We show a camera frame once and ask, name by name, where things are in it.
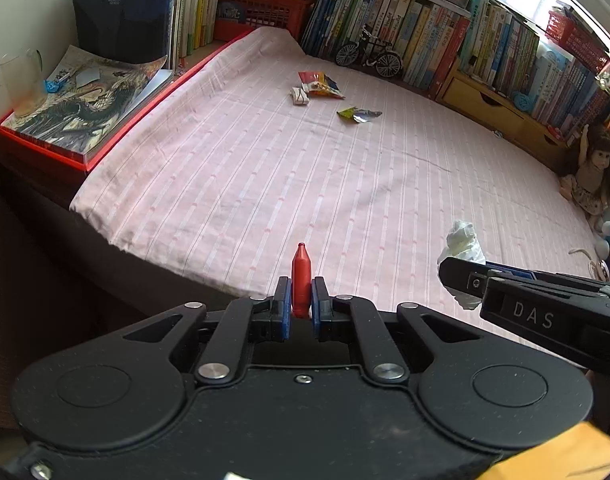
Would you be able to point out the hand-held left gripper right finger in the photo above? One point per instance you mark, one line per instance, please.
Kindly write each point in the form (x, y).
(319, 310)

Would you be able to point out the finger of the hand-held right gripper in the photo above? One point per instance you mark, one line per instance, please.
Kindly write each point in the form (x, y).
(530, 274)
(462, 275)

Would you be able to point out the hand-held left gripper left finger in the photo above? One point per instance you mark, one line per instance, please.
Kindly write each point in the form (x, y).
(284, 310)

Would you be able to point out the white tissue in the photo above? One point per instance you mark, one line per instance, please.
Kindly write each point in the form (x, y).
(462, 241)

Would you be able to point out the small red bottle-shaped object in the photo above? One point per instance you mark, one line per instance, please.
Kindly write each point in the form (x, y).
(301, 280)

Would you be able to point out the row of tall paperback books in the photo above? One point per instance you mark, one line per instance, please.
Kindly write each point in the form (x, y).
(535, 70)

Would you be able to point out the row of thick hardcover books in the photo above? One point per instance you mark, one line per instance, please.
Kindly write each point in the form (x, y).
(415, 25)

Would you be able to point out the row of thin picture books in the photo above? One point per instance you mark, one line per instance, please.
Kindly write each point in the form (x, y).
(195, 5)

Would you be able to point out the long-haired doll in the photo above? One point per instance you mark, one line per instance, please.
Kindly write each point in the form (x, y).
(587, 170)

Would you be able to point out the pink striped bedsheet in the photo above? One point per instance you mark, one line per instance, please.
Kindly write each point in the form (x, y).
(285, 185)

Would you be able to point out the wooden drawer organizer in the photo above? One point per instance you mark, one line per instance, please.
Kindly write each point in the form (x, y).
(495, 107)

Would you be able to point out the blue round ornament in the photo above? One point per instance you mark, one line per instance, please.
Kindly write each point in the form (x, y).
(522, 102)

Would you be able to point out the yellow-green and blue wrapper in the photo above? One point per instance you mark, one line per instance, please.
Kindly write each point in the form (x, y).
(357, 114)

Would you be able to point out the small white paper wrapper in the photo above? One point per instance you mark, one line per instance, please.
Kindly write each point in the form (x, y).
(300, 96)

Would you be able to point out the cake print snack packet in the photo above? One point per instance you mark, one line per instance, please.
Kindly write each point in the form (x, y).
(320, 85)

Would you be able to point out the black toy bicycle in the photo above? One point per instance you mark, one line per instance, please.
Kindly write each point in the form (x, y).
(367, 54)

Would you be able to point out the red plastic basket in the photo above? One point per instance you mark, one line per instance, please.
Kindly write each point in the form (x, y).
(575, 37)

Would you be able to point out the red storage box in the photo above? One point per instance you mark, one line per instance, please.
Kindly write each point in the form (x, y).
(60, 158)

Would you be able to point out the illustrated magazine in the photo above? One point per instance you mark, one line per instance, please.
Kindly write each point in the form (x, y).
(85, 95)

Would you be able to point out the red plastic crate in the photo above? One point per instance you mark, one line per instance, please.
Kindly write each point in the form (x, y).
(265, 14)

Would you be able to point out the small blue paper figure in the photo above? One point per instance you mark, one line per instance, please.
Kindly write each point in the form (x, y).
(55, 85)

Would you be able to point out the large dark blue book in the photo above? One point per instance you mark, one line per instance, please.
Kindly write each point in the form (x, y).
(120, 10)

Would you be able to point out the clear glass cup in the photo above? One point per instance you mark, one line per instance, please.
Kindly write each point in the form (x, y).
(20, 85)

